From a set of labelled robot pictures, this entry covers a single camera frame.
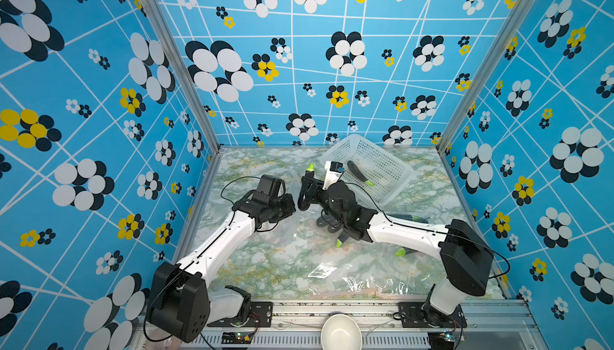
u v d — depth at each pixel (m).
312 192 0.68
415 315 0.72
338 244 0.86
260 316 0.74
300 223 0.95
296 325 0.73
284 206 0.73
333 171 0.69
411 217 0.92
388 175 1.06
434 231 0.48
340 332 0.70
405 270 0.82
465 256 0.44
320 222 0.92
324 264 0.83
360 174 1.07
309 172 0.77
